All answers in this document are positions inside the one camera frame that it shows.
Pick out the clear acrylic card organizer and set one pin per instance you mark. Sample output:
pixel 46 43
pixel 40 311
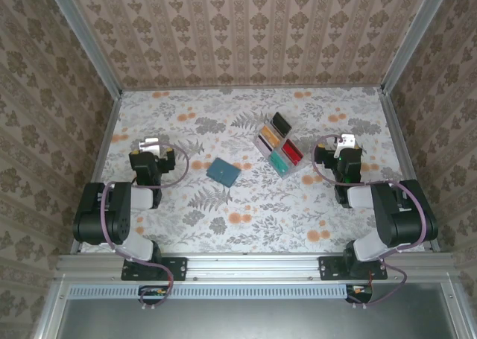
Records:
pixel 285 173

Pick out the teal leather card holder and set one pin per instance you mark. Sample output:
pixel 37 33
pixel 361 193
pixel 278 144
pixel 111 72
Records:
pixel 223 172

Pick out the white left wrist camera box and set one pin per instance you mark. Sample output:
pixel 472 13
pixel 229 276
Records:
pixel 150 145

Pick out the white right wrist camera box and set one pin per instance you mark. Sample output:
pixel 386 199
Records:
pixel 347 141

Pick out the aluminium frame post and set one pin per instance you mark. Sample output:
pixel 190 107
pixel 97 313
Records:
pixel 413 41
pixel 85 41

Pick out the floral table cover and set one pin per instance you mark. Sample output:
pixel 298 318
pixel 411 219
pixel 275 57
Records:
pixel 186 111

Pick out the black power connector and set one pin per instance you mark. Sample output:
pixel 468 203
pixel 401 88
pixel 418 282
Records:
pixel 153 293
pixel 359 292

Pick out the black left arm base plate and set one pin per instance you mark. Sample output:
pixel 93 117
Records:
pixel 175 268

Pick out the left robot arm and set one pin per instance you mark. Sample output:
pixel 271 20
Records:
pixel 93 212

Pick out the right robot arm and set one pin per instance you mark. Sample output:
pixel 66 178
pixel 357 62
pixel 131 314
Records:
pixel 398 220

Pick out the black card stack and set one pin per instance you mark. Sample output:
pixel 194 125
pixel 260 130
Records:
pixel 281 124

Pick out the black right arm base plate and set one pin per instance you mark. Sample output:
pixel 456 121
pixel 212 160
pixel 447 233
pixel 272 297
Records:
pixel 329 268

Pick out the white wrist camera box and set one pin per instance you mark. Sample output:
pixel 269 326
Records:
pixel 150 145
pixel 347 141

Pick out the aluminium mounting rail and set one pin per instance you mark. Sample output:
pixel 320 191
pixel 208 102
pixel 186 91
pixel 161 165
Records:
pixel 253 266

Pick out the aluminium table side rail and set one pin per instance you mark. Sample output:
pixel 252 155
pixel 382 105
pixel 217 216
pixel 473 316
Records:
pixel 105 141
pixel 399 141

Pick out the teal card stack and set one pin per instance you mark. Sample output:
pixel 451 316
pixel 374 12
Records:
pixel 279 162

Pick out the red card stack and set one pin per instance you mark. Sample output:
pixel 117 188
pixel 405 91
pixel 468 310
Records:
pixel 292 152

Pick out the grey metal panel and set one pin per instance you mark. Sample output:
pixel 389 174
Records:
pixel 261 320

